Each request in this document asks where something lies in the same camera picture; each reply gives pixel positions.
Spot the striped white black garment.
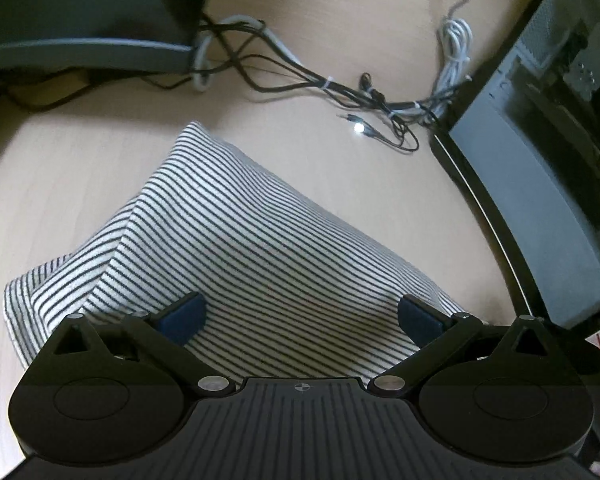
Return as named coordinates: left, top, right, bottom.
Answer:
left=3, top=122, right=460, bottom=382

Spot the black computer tower case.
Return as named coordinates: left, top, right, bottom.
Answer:
left=432, top=0, right=600, bottom=337

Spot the black computer monitor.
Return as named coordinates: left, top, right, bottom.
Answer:
left=0, top=0, right=206, bottom=73

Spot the black audio jack cable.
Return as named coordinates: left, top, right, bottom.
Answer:
left=337, top=112, right=422, bottom=154

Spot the black cable bundle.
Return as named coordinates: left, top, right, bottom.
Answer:
left=191, top=12, right=474, bottom=126

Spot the white coiled cable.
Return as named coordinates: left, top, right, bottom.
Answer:
left=429, top=0, right=479, bottom=111

